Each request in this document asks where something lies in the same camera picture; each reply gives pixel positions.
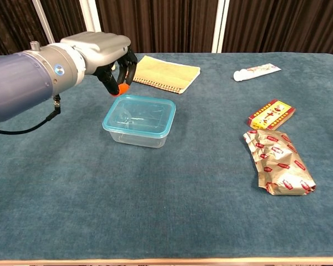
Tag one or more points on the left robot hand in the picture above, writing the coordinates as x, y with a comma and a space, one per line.
100, 47

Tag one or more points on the blue plastic container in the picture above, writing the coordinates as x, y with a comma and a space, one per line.
141, 116

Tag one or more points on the clear plastic container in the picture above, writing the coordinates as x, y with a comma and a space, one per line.
141, 141

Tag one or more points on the red yellow card box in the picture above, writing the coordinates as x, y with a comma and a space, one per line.
272, 114

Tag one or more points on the dark brown pleated curtain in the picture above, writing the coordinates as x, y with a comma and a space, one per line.
155, 25

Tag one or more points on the tan spiral notebook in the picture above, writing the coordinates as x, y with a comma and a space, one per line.
166, 73

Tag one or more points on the white toothpaste tube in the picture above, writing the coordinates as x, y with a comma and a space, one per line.
255, 72

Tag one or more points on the teal table cloth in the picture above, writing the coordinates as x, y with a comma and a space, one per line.
166, 194

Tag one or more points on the crumpled gold snack wrapper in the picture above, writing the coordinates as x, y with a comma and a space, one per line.
277, 163

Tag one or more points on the white frame post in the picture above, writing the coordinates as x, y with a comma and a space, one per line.
91, 16
220, 26
45, 27

